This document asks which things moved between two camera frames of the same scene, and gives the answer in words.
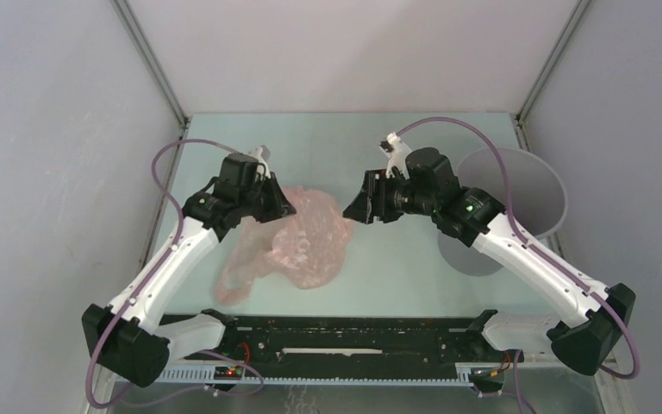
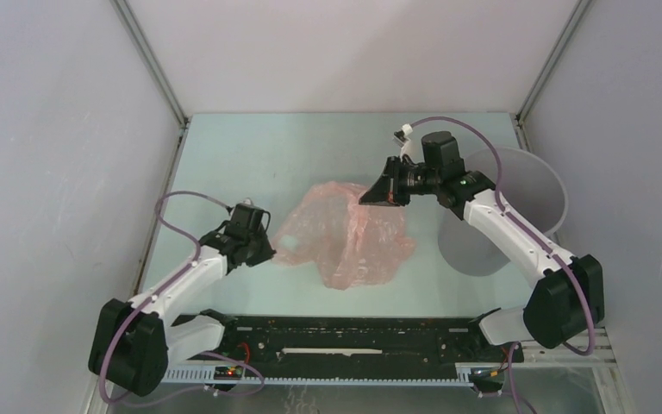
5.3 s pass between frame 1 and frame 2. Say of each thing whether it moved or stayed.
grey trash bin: stayed
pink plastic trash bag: moved
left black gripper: moved
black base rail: stayed
